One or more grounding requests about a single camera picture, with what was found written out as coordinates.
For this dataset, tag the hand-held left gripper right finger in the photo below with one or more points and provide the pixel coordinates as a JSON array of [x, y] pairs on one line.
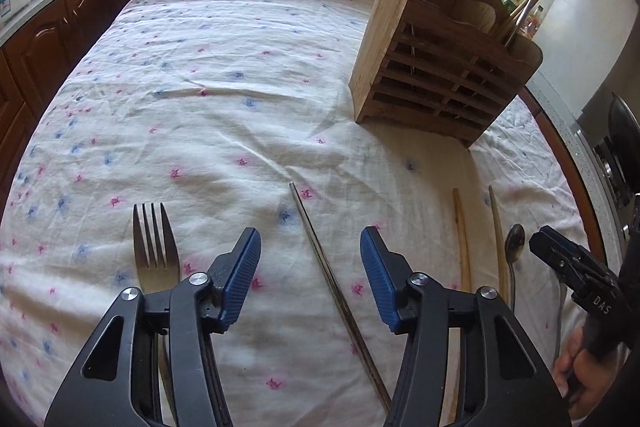
[[380, 282]]

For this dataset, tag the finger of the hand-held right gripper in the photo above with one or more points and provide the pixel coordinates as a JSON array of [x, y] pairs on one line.
[[555, 264], [575, 257]]

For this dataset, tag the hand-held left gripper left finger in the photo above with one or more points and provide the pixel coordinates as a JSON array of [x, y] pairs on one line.
[[237, 282]]

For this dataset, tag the steel spoon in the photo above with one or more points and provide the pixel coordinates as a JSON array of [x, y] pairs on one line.
[[515, 242]]

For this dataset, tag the steel chopstick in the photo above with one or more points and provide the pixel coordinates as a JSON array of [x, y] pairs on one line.
[[525, 9], [330, 277]]

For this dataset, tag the large steel fork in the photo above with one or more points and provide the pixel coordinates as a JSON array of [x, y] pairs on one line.
[[155, 257]]

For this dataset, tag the wooden utensil holder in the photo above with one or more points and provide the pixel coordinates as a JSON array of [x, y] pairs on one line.
[[400, 57]]

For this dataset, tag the person's right hand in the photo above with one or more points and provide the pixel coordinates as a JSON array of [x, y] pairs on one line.
[[585, 382]]

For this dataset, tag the gas stove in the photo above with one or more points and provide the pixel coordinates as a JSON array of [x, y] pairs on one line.
[[612, 187]]

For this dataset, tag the black wok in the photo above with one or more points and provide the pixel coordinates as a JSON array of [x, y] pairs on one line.
[[625, 122]]

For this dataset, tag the floral white tablecloth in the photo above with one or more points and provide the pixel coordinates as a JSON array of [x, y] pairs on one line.
[[200, 107]]

